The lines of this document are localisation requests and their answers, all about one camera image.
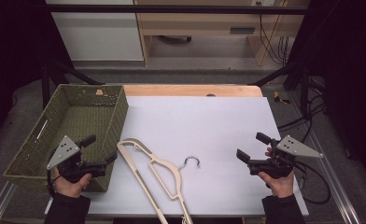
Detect beige clothes hanger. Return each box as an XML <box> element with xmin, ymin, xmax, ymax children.
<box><xmin>116</xmin><ymin>137</ymin><xmax>202</xmax><ymax>224</ymax></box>

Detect light wooden desk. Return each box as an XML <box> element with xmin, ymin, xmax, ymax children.
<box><xmin>133</xmin><ymin>0</ymin><xmax>310</xmax><ymax>67</ymax></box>

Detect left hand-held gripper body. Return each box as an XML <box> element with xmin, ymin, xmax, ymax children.
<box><xmin>46</xmin><ymin>135</ymin><xmax>108</xmax><ymax>184</ymax></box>

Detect white cabinet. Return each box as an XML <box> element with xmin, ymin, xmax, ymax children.
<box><xmin>45</xmin><ymin>0</ymin><xmax>145</xmax><ymax>63</ymax></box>

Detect person's right hand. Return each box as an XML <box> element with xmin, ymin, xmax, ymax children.
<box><xmin>257</xmin><ymin>147</ymin><xmax>296</xmax><ymax>199</ymax></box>

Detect black horizontal frame bar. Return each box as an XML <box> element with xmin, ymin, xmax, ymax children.
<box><xmin>45</xmin><ymin>4</ymin><xmax>310</xmax><ymax>15</ymax></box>

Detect white sheet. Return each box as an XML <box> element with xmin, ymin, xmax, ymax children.
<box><xmin>44</xmin><ymin>95</ymin><xmax>310</xmax><ymax>217</ymax></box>

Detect right hand-held gripper cable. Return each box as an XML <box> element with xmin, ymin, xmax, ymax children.
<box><xmin>292</xmin><ymin>160</ymin><xmax>332</xmax><ymax>205</ymax></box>

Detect black floor cables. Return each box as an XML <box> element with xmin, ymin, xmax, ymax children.
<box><xmin>276</xmin><ymin>92</ymin><xmax>328</xmax><ymax>145</ymax></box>

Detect black stand leg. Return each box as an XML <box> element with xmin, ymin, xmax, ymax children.
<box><xmin>40</xmin><ymin>58</ymin><xmax>106</xmax><ymax>110</ymax></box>
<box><xmin>248</xmin><ymin>61</ymin><xmax>312</xmax><ymax>117</ymax></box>

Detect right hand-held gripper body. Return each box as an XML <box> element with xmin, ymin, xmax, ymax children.
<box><xmin>247</xmin><ymin>134</ymin><xmax>324</xmax><ymax>181</ymax></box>

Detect person's left hand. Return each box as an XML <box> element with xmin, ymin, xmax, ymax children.
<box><xmin>53</xmin><ymin>167</ymin><xmax>93</xmax><ymax>199</ymax></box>

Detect yellow and black tool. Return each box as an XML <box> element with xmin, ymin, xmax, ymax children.
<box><xmin>272</xmin><ymin>91</ymin><xmax>291</xmax><ymax>105</ymax></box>

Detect black hanging cables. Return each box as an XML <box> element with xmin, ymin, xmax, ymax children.
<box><xmin>255</xmin><ymin>1</ymin><xmax>295</xmax><ymax>67</ymax></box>

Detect wooden table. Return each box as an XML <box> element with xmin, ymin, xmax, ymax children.
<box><xmin>122</xmin><ymin>84</ymin><xmax>264</xmax><ymax>98</ymax></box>

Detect green woven basket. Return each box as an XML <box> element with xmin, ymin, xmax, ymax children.
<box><xmin>3</xmin><ymin>83</ymin><xmax>130</xmax><ymax>193</ymax></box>

